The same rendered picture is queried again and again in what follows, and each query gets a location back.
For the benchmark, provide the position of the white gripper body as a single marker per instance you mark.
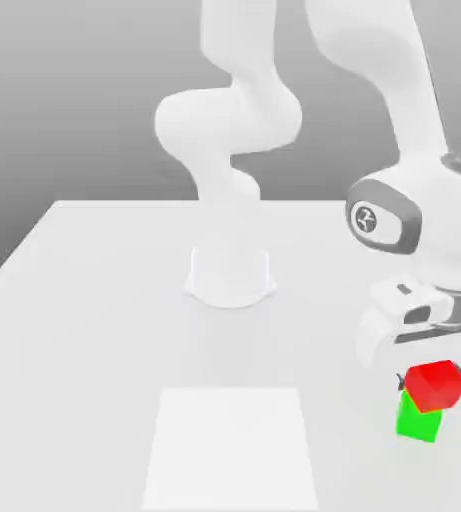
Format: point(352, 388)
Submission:
point(378, 336)

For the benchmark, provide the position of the small red cube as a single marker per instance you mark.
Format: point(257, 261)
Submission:
point(436, 386)

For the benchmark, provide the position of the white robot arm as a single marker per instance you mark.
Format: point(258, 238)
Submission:
point(230, 120)

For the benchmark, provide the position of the small green cube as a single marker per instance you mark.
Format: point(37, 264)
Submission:
point(418, 426)

